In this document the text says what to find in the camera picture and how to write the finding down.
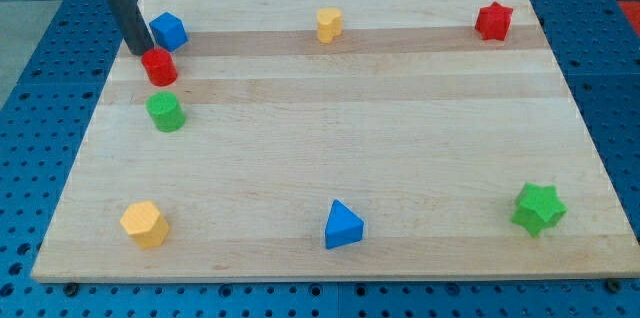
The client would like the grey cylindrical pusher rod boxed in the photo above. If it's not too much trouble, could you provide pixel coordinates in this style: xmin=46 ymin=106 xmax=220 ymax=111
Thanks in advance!
xmin=106 ymin=0 xmax=154 ymax=56

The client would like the red cylinder block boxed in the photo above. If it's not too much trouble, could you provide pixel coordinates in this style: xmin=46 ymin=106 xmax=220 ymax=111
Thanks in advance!
xmin=141 ymin=48 xmax=178 ymax=87

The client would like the blue cube block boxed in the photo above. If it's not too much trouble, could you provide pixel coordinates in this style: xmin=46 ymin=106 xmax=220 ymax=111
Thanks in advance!
xmin=150 ymin=12 xmax=188 ymax=52

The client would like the green cylinder block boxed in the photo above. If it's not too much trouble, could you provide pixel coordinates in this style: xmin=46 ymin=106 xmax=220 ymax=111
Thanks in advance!
xmin=145 ymin=91 xmax=186 ymax=132

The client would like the yellow hexagon block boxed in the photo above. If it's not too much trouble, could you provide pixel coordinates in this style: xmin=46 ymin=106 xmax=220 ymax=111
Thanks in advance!
xmin=120 ymin=201 xmax=170 ymax=249

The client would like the yellow heart block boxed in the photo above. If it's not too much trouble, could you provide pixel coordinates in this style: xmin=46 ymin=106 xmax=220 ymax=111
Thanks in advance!
xmin=316 ymin=7 xmax=343 ymax=44

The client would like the blue triangle block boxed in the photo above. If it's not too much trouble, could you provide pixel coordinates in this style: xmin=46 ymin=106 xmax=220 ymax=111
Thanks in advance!
xmin=324 ymin=200 xmax=364 ymax=249

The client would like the wooden board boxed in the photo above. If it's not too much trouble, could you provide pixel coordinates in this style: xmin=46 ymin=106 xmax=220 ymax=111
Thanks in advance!
xmin=32 ymin=0 xmax=639 ymax=283

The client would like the red star block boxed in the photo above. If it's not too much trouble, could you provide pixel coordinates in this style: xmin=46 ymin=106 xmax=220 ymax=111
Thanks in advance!
xmin=475 ymin=1 xmax=514 ymax=41

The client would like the green star block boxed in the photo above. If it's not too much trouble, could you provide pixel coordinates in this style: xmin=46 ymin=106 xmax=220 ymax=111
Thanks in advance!
xmin=510 ymin=182 xmax=568 ymax=237

